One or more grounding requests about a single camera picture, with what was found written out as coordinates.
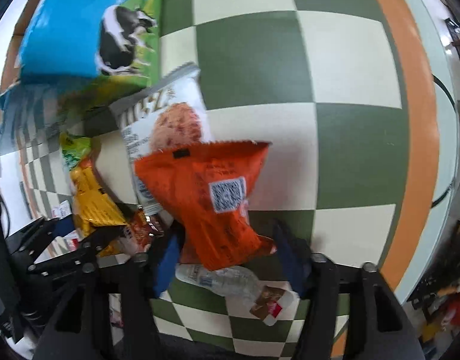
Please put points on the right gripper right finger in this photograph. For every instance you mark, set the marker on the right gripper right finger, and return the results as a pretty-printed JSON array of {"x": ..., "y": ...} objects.
[{"x": 316, "y": 278}]

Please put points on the yellow snack bag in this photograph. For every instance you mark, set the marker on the yellow snack bag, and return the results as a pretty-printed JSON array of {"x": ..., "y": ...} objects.
[{"x": 93, "y": 207}]

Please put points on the checkered table mat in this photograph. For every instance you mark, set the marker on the checkered table mat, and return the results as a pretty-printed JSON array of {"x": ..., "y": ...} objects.
[{"x": 353, "y": 96}]

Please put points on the cardboard box with cow print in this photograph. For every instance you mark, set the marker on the cardboard box with cow print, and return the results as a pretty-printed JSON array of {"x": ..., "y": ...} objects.
[{"x": 76, "y": 56}]

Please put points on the small red brown snack packet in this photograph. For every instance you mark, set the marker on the small red brown snack packet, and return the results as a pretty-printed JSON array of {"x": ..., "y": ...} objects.
[{"x": 140, "y": 232}]

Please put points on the orange snack bag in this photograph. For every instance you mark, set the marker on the orange snack bag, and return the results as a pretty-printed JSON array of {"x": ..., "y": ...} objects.
[{"x": 206, "y": 186}]

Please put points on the white rice cracker bag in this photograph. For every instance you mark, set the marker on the white rice cracker bag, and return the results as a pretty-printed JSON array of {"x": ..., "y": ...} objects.
[{"x": 169, "y": 114}]

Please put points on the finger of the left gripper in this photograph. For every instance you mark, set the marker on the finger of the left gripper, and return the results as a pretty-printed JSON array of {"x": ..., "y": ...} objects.
[{"x": 53, "y": 246}]

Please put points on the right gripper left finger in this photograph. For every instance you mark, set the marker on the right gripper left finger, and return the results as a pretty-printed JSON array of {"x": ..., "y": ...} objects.
[{"x": 145, "y": 276}]

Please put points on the clear wrapped snack packet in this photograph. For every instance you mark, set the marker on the clear wrapped snack packet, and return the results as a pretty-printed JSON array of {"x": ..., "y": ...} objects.
[{"x": 264, "y": 302}]

